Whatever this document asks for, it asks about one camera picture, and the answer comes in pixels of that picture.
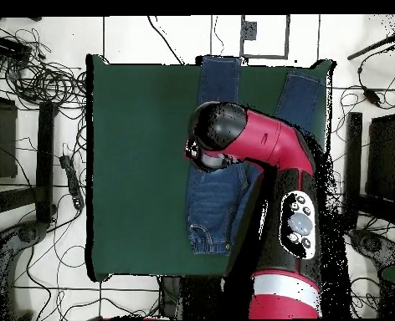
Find blue denim jeans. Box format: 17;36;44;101
184;54;322;257

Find black flat panel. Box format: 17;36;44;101
0;94;18;180
366;113;395;201

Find dark green table cloth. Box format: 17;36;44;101
85;53;336;283

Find long black power strip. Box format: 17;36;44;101
59;154;85;211

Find black upright stand bar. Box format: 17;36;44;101
342;111;363;230
35;100;56;224

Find dark stand base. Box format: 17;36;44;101
347;228;395;268
0;219;49;320

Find black power adapter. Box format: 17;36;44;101
362;86;382;108

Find black box device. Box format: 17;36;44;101
0;33;33;63

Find black tripod leg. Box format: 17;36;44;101
346;31;395;61

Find black floor cable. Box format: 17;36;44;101
146;15;185;65

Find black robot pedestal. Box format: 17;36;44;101
158;275;185;320

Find tangled black cable bundle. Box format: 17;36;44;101
3;28;86;108

